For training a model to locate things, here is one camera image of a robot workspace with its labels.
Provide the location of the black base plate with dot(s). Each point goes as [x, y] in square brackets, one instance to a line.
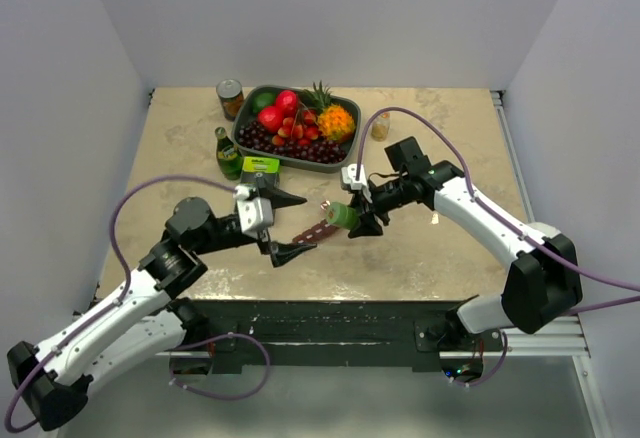
[224, 336]

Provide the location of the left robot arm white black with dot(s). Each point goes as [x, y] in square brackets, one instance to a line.
[147, 313]

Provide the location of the green pill bottle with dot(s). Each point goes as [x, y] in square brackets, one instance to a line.
[341, 216]

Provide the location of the tin can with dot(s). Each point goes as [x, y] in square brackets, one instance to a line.
[231, 97]

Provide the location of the red apple lower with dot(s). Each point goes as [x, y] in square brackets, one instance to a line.
[271, 119]

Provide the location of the clear glass jar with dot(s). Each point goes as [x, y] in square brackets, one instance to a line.
[380, 127]

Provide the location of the red weekly pill organizer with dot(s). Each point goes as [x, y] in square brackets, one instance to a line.
[319, 231]

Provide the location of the white paper cup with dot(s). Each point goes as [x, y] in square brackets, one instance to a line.
[541, 232]

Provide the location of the green glass bottle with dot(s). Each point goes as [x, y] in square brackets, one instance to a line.
[229, 159]

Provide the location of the purple grape bunch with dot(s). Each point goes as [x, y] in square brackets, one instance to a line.
[254, 137]

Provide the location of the green lime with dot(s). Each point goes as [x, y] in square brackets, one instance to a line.
[261, 101]

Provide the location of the red apple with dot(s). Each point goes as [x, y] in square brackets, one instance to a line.
[271, 119]
[287, 102]

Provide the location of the grey fruit tray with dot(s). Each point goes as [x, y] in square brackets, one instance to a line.
[245, 117]

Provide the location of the razor box black green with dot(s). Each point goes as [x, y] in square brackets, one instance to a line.
[256, 168]

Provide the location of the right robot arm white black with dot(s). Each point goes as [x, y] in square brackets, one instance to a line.
[542, 282]

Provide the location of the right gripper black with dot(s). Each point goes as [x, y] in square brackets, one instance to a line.
[369, 226]

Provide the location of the pineapple top green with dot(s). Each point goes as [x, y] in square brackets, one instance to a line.
[318, 97]

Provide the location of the red apple upper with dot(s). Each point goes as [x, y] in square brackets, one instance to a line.
[287, 102]

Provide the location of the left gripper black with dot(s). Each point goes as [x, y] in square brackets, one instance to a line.
[282, 252]

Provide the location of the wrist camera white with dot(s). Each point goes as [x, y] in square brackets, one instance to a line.
[255, 212]
[351, 179]

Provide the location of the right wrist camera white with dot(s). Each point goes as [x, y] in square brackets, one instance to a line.
[351, 179]

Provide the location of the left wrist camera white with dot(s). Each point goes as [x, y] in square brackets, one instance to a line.
[255, 212]

